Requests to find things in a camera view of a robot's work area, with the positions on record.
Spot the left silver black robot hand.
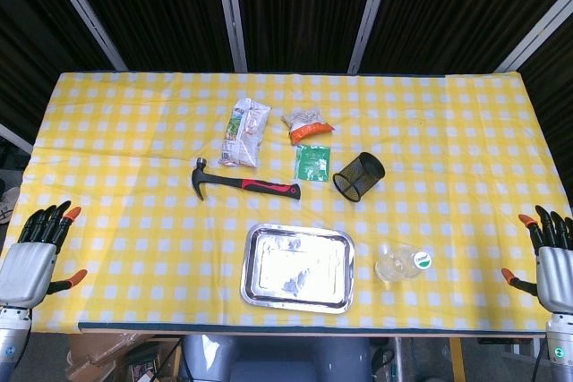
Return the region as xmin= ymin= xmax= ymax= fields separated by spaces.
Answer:
xmin=0 ymin=200 xmax=89 ymax=310

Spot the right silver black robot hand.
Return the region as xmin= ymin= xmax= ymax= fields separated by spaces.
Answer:
xmin=500 ymin=205 xmax=573 ymax=317

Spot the transparent plastic water bottle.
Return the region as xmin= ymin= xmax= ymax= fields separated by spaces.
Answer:
xmin=374 ymin=245 xmax=434 ymax=284

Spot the rectangular metal tray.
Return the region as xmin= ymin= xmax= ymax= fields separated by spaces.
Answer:
xmin=240 ymin=222 xmax=356 ymax=315

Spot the brown cardboard box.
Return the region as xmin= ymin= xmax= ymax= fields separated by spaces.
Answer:
xmin=66 ymin=334 xmax=180 ymax=382

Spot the yellow table leg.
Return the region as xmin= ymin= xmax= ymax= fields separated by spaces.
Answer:
xmin=449 ymin=337 xmax=465 ymax=382

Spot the yellow white checked tablecloth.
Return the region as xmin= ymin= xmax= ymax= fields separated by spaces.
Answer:
xmin=8 ymin=71 xmax=573 ymax=334

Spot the black mesh pen holder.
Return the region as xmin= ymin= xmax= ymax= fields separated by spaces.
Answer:
xmin=332 ymin=151 xmax=386 ymax=202

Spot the black red claw hammer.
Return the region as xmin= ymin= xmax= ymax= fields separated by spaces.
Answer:
xmin=191 ymin=157 xmax=302 ymax=202

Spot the white printed snack bag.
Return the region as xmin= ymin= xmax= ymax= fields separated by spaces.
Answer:
xmin=218 ymin=98 xmax=273 ymax=169

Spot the grey robot torso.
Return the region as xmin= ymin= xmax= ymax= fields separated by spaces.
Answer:
xmin=178 ymin=334 xmax=372 ymax=382

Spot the green flat sachet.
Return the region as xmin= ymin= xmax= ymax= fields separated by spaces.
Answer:
xmin=295 ymin=144 xmax=331 ymax=183

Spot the orange white snack pouch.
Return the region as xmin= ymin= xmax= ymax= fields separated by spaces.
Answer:
xmin=280 ymin=107 xmax=336 ymax=146

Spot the white partition post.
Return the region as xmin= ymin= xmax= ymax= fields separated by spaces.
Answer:
xmin=38 ymin=0 xmax=129 ymax=72
xmin=494 ymin=0 xmax=573 ymax=73
xmin=0 ymin=122 xmax=33 ymax=154
xmin=347 ymin=0 xmax=398 ymax=73
xmin=212 ymin=0 xmax=249 ymax=73

